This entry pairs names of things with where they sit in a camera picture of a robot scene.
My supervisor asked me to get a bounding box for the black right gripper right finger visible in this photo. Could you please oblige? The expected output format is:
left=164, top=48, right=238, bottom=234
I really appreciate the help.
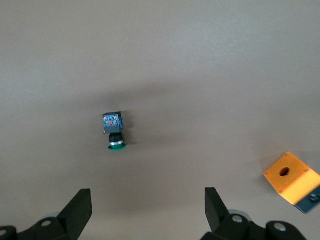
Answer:
left=202, top=187, right=309, bottom=240

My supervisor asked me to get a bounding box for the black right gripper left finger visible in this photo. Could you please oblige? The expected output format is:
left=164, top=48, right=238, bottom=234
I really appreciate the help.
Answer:
left=0, top=188, right=92, bottom=240

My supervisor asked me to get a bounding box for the green push button switch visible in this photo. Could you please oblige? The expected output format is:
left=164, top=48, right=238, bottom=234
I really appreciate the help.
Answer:
left=101, top=111, right=127, bottom=153

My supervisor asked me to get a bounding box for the orange button enclosure box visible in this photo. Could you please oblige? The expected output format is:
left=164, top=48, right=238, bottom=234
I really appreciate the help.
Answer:
left=262, top=150, right=320, bottom=216

